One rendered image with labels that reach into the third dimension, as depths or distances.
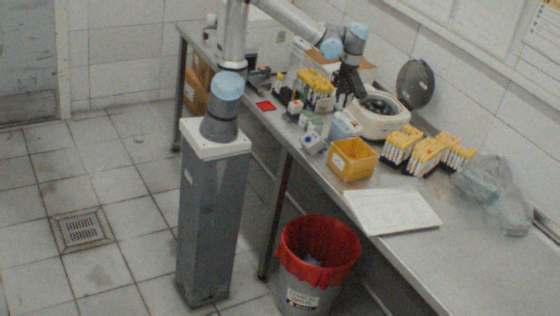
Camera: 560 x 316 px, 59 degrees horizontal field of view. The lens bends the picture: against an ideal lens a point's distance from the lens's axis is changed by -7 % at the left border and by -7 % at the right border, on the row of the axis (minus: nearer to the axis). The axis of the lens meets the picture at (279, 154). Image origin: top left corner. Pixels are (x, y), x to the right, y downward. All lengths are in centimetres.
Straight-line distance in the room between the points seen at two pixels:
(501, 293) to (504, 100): 78
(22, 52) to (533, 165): 289
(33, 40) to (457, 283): 277
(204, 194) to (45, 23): 181
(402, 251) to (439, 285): 17
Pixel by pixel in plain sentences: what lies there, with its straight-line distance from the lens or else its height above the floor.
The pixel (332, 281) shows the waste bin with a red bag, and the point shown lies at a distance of 232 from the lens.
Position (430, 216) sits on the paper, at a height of 89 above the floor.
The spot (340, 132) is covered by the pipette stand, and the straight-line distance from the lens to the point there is 209.
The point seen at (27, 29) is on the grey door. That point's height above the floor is 68.
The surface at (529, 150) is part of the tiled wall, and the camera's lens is 215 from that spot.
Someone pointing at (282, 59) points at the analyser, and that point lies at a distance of 259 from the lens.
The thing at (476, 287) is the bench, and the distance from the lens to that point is 178.
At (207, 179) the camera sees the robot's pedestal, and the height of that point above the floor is 78.
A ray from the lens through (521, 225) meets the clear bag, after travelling 205.
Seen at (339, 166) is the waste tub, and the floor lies 92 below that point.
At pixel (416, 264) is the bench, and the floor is 88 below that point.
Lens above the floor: 203
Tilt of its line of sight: 35 degrees down
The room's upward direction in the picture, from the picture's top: 11 degrees clockwise
